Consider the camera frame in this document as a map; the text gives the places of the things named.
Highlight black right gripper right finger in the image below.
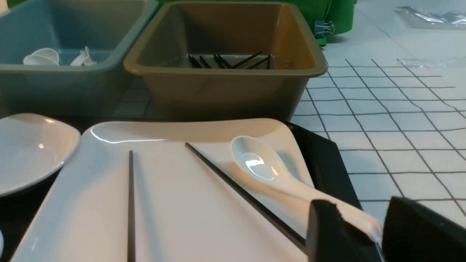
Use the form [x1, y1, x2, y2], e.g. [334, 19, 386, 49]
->
[382, 196, 466, 262]

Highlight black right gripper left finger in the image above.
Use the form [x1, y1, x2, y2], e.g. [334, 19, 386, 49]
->
[307, 199, 383, 262]

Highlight black chopstick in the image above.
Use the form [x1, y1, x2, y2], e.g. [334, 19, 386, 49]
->
[185, 142, 307, 254]
[127, 150, 135, 262]

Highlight white ceramic soup spoon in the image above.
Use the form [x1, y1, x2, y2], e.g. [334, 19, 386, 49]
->
[230, 136, 383, 244]

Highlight large white square plate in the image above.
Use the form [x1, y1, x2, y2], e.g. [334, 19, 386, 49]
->
[11, 118, 313, 262]

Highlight small white bowl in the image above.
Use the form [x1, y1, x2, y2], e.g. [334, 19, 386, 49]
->
[0, 113, 80, 197]

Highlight black chopsticks in bin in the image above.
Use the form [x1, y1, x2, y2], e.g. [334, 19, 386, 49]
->
[178, 52, 276, 70]

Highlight brown plastic bin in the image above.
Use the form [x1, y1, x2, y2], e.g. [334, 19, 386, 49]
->
[124, 1, 328, 121]

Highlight binder clip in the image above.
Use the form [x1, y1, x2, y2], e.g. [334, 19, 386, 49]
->
[313, 20, 335, 39]

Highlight clear plastic bag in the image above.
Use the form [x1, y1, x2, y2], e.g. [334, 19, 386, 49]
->
[395, 5, 466, 30]

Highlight green cloth backdrop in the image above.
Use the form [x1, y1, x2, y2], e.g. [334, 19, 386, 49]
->
[7, 0, 355, 47]

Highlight blue plastic bin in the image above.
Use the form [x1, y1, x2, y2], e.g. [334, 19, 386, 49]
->
[0, 0, 159, 117]

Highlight black plastic tray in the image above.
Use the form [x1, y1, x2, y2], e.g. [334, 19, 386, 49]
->
[1, 116, 361, 262]

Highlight white spoon in bin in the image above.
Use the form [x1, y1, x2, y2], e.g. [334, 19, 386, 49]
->
[22, 48, 59, 66]

